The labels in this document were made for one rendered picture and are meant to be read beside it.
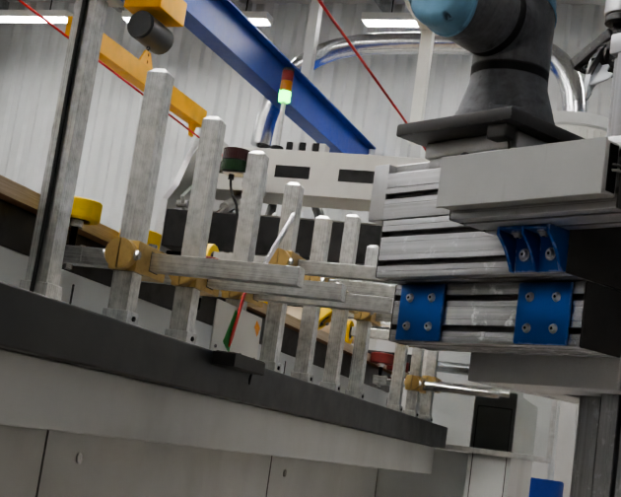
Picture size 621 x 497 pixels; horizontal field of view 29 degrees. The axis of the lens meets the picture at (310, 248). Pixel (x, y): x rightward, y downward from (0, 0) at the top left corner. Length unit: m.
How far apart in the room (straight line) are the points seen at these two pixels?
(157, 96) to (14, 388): 0.57
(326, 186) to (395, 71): 6.80
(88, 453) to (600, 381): 1.08
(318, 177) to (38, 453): 3.19
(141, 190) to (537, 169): 0.74
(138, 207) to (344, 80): 10.16
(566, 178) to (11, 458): 1.11
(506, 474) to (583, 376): 2.89
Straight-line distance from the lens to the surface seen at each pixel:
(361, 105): 11.95
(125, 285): 1.95
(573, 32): 11.74
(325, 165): 5.22
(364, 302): 2.38
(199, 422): 2.33
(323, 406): 2.96
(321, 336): 3.61
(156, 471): 2.67
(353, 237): 3.16
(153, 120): 2.00
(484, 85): 1.77
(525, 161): 1.51
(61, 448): 2.28
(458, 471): 4.74
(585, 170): 1.45
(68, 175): 1.75
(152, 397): 2.12
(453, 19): 1.69
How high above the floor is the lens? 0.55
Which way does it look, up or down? 9 degrees up
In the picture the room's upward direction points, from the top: 8 degrees clockwise
